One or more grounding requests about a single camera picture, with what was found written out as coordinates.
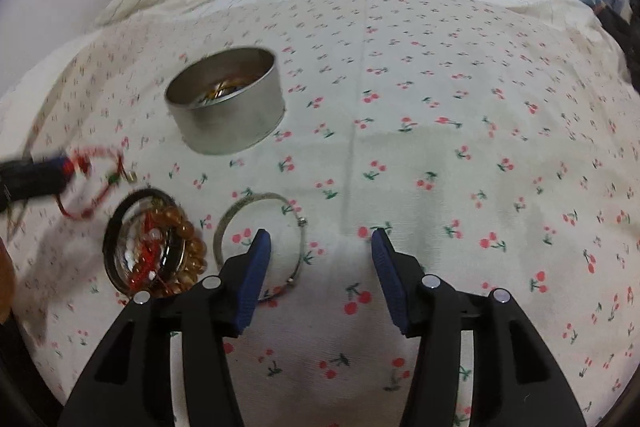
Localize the red cord bracelet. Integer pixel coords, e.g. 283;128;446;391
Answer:
54;145;139;223

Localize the silver bangle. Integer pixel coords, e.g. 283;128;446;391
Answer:
212;192;307;306

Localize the gold bracelets bundle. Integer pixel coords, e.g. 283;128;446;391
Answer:
194;76;256;105

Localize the black bangle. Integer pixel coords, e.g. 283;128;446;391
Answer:
102;188;184;296

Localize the silver oval metal tin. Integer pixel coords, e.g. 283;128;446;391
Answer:
165;46;285;155

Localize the cherry print bed sheet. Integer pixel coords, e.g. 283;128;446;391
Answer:
1;0;639;426

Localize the black jacket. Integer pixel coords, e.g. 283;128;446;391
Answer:
598;0;640;92

